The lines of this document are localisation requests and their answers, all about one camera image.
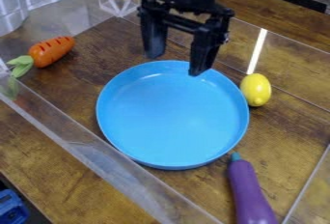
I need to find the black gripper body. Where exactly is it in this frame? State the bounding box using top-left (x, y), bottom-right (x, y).
top-left (138, 0), bottom-right (235, 34)

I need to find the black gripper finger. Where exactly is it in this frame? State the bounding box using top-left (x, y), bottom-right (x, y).
top-left (139, 8), bottom-right (167, 59)
top-left (188, 17), bottom-right (230, 76)

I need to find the orange toy carrot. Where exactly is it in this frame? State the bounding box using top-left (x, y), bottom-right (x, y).
top-left (8, 36), bottom-right (75, 78)

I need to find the yellow toy lemon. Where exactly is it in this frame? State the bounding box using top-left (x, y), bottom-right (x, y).
top-left (239, 73), bottom-right (273, 107)

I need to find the blue round plate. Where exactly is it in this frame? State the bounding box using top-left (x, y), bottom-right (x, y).
top-left (95, 60), bottom-right (250, 170)

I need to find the purple toy eggplant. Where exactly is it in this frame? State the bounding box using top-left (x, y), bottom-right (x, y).
top-left (228, 153), bottom-right (278, 224)

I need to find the blue plastic box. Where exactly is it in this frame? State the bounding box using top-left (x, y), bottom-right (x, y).
top-left (0, 189), bottom-right (29, 224)

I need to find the clear acrylic enclosure wall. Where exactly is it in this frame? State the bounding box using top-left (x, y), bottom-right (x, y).
top-left (0, 60), bottom-right (223, 224)

